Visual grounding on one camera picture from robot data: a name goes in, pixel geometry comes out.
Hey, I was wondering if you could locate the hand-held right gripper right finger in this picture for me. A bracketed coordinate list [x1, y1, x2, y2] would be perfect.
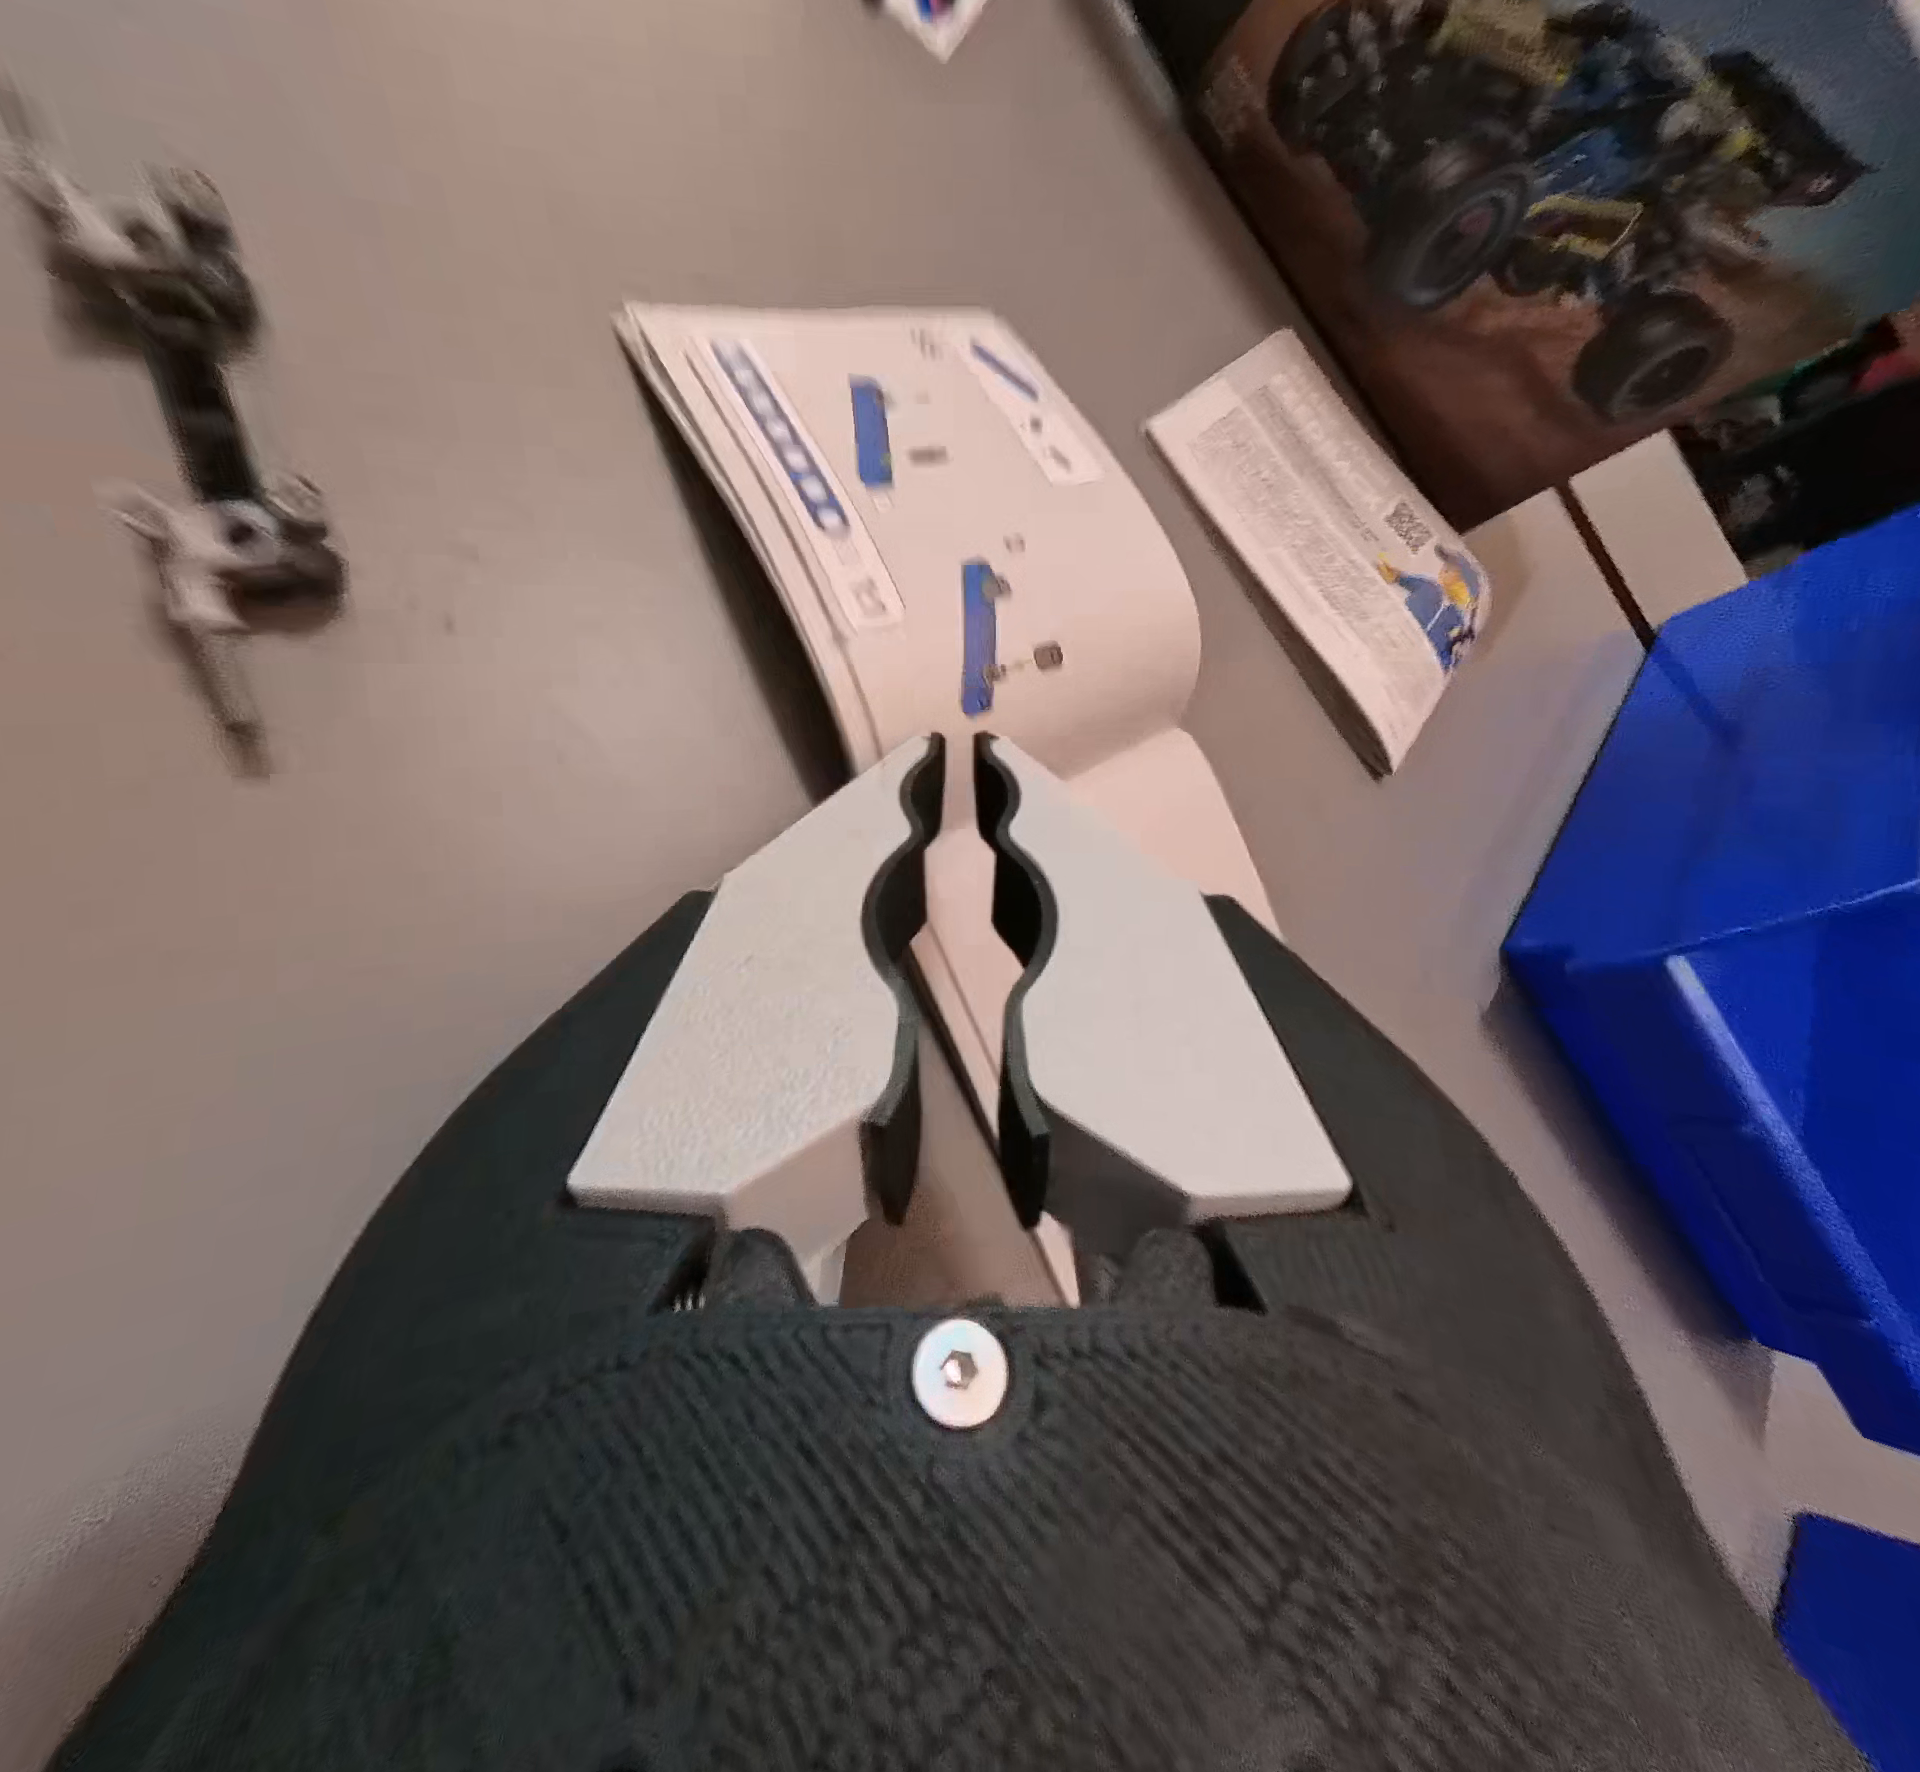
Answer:
[972, 730, 1355, 1303]

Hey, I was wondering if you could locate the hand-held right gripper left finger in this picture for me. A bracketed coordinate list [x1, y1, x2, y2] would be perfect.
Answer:
[567, 733, 946, 1303]

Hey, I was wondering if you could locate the lego instruction manual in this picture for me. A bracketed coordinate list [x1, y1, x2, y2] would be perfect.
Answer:
[613, 300, 1285, 1310]

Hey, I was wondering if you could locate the grey black lego axle assembly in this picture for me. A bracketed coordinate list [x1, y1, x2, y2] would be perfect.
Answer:
[0, 79, 351, 781]

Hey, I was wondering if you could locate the lego set box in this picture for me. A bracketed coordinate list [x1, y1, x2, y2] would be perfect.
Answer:
[1081, 0, 1920, 578]

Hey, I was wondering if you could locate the small white printed booklet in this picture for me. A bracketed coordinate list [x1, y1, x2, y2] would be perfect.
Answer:
[1143, 328, 1497, 781]

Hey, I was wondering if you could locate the blue plastic bin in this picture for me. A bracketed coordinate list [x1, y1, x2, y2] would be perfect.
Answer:
[1773, 1510, 1920, 1772]
[1500, 505, 1920, 1454]

